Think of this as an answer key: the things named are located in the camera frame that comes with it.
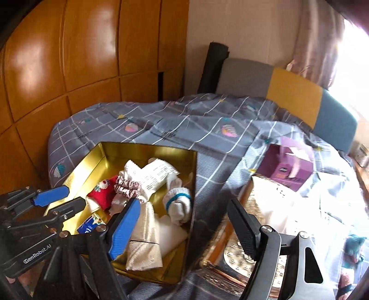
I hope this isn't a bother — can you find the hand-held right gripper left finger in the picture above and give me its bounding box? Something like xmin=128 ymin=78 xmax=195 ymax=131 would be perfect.
xmin=32 ymin=198 xmax=142 ymax=300

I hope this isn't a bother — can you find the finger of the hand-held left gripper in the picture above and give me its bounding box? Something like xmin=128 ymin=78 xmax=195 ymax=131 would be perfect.
xmin=4 ymin=185 xmax=71 ymax=216
xmin=7 ymin=198 xmax=87 ymax=232

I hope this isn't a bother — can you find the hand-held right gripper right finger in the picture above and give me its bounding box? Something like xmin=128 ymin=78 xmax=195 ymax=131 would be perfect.
xmin=227 ymin=198 xmax=336 ymax=300

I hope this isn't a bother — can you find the beige mesh cloth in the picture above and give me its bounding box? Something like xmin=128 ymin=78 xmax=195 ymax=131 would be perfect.
xmin=125 ymin=202 xmax=164 ymax=272

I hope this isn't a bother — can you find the red patterned sock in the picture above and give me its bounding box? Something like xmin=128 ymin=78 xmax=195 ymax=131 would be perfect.
xmin=86 ymin=175 xmax=119 ymax=212

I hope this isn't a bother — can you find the dusty pink scrunchie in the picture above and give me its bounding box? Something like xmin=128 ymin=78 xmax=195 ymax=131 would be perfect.
xmin=114 ymin=176 xmax=142 ymax=202

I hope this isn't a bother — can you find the white sock with blue band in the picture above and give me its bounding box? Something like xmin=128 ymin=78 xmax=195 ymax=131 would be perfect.
xmin=163 ymin=178 xmax=193 ymax=226

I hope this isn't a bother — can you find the gold box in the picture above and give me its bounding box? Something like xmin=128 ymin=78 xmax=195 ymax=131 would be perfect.
xmin=45 ymin=141 xmax=198 ymax=285

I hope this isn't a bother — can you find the blue packet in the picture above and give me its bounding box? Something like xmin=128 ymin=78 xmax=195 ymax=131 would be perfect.
xmin=76 ymin=218 xmax=109 ymax=236

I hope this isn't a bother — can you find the white tissue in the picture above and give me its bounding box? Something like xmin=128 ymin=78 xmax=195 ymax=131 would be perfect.
xmin=251 ymin=176 xmax=304 ymax=234

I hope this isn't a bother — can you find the white printed packet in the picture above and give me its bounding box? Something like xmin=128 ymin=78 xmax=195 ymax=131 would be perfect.
xmin=138 ymin=158 xmax=181 ymax=201

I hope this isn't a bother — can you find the purple cardboard box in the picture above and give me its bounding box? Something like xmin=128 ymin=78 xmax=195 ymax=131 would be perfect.
xmin=256 ymin=136 xmax=315 ymax=192

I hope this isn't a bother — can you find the blue plush toy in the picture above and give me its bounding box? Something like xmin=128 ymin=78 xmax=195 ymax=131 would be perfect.
xmin=344 ymin=234 xmax=366 ymax=270

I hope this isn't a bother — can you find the grey checked blanket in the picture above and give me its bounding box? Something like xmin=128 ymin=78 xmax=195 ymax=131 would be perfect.
xmin=48 ymin=94 xmax=369 ymax=300

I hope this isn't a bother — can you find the grey yellow blue headboard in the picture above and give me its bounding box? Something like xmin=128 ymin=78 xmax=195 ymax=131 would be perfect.
xmin=216 ymin=58 xmax=358 ymax=153

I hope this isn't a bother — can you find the black rolled mat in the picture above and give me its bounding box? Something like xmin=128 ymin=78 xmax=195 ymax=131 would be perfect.
xmin=197 ymin=42 xmax=230 ymax=93

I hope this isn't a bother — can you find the beige curtain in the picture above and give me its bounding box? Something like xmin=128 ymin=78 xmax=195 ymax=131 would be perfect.
xmin=287 ymin=0 xmax=346 ymax=87

